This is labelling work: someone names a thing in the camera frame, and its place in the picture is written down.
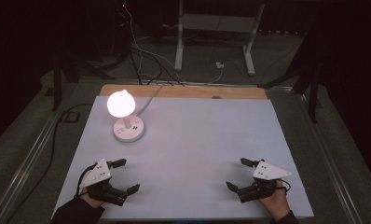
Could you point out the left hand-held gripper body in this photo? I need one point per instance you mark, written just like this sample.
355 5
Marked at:
97 174

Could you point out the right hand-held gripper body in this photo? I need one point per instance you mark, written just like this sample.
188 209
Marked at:
269 171

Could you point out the person's left hand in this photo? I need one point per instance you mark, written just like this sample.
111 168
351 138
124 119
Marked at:
92 201

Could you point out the person's right hand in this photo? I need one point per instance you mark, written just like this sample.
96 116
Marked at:
277 202

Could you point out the white round desk lamp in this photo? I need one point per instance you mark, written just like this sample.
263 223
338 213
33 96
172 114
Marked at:
124 124

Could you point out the white table mat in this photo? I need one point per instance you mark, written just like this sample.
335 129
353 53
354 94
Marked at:
189 155

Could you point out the black tripod stand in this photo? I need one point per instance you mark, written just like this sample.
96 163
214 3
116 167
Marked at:
312 93
57 81

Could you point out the wooden table board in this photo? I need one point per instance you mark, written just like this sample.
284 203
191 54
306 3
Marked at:
186 91

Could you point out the white plug adapter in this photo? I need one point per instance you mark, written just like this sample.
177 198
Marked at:
219 65

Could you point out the grey metal stand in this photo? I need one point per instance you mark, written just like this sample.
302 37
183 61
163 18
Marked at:
217 23

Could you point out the aluminium rail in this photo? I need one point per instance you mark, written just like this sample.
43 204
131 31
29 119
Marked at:
332 161
28 161

